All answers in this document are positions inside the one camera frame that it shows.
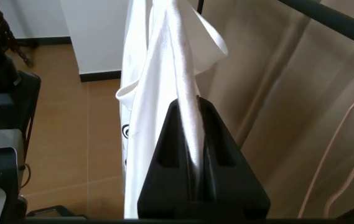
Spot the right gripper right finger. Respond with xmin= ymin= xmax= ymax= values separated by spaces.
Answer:
xmin=197 ymin=95 xmax=271 ymax=219

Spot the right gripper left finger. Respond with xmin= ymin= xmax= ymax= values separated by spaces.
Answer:
xmin=137 ymin=98 xmax=198 ymax=219

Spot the white garment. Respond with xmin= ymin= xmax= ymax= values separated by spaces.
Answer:
xmin=115 ymin=0 xmax=229 ymax=219

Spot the pink clothes hanger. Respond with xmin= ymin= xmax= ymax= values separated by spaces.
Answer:
xmin=297 ymin=93 xmax=354 ymax=218

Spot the black clothes rack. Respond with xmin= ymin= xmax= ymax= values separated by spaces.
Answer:
xmin=197 ymin=0 xmax=354 ymax=219

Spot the beige curtain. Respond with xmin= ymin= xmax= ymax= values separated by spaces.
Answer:
xmin=189 ymin=0 xmax=354 ymax=219

